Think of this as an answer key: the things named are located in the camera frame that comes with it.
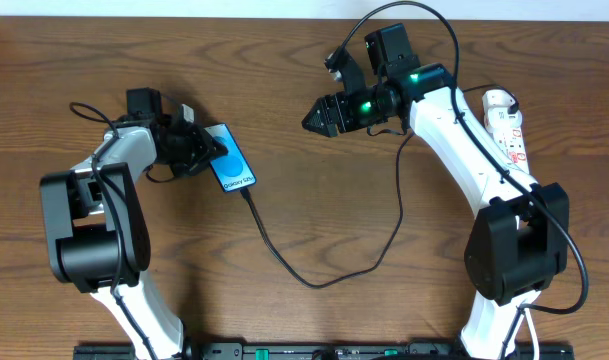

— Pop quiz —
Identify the blue smartphone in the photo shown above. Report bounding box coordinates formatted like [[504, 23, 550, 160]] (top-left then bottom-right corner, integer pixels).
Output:
[[206, 124, 256, 192]]

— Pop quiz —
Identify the black charging cable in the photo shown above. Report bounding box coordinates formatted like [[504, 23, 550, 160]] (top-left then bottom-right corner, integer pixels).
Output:
[[239, 83, 520, 290]]

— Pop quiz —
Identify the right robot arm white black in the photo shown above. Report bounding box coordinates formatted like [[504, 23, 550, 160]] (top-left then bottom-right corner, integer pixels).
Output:
[[302, 24, 569, 359]]

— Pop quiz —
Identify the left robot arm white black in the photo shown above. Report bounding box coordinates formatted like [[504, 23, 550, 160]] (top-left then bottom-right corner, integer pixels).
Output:
[[39, 88, 227, 359]]

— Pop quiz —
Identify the white charger adapter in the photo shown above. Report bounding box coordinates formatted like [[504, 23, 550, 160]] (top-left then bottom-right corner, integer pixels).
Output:
[[484, 107, 523, 134]]

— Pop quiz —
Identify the white power strip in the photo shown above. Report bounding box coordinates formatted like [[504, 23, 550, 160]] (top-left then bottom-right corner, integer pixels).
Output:
[[482, 88, 530, 174]]

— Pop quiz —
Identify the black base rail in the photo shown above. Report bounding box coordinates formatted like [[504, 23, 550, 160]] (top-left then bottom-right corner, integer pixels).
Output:
[[72, 341, 575, 360]]

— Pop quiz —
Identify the white power strip cord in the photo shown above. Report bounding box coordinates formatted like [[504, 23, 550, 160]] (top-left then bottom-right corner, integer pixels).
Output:
[[521, 309, 541, 360]]

